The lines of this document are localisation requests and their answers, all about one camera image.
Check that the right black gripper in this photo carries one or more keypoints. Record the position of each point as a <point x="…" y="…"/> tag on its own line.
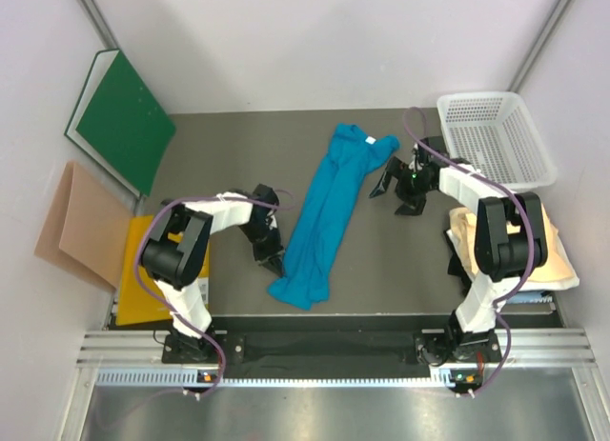
<point x="415" y="205"/>

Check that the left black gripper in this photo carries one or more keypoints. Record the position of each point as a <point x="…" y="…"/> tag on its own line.
<point x="276" y="246"/>

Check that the blue t shirt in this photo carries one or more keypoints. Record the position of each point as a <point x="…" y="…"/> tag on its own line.
<point x="326" y="213"/>

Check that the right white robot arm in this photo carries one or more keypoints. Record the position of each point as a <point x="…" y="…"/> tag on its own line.
<point x="509" y="239"/>

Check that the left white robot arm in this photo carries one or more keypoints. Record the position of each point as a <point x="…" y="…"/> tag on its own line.
<point x="174" y="248"/>

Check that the white plastic basket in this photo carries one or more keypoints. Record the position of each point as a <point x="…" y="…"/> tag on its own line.
<point x="495" y="131"/>

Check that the yellow folder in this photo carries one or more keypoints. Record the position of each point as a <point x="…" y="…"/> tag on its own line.
<point x="135" y="305"/>

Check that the cream folded t shirt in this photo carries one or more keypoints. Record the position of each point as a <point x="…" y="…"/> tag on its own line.
<point x="557" y="274"/>

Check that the tan folded sheet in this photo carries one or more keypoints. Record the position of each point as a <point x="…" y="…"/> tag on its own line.
<point x="86" y="229"/>

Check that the green binder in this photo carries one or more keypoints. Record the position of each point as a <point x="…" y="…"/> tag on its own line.
<point x="119" y="123"/>

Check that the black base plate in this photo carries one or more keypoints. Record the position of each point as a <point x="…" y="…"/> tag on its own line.
<point x="335" y="346"/>

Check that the aluminium frame rail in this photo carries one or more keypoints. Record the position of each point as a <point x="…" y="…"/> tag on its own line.
<point x="134" y="359"/>

